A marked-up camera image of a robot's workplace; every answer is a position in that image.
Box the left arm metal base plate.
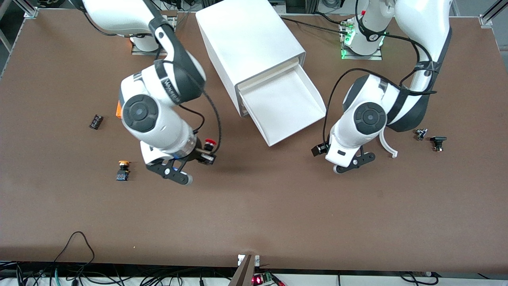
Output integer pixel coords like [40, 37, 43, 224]
[340, 19, 383, 61]

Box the orange push button switch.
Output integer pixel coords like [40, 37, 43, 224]
[116, 160, 131, 182]

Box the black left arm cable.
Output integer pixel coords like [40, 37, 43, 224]
[323, 31, 438, 146]

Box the aluminium frame profile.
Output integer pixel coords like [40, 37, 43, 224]
[12, 0, 39, 19]
[479, 0, 508, 28]

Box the black looped cable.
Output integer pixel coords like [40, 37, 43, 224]
[53, 232, 96, 274]

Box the grey angled post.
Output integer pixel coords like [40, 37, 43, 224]
[228, 254, 256, 286]

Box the black cable to arm base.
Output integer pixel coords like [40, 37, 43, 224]
[279, 16, 350, 33]

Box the white curved plastic arc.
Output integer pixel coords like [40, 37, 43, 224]
[379, 130, 398, 158]

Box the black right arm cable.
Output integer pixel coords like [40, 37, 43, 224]
[157, 60, 222, 154]

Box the circuit board with red LED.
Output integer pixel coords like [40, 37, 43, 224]
[252, 272, 275, 286]

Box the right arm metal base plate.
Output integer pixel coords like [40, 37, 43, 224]
[131, 16, 177, 56]

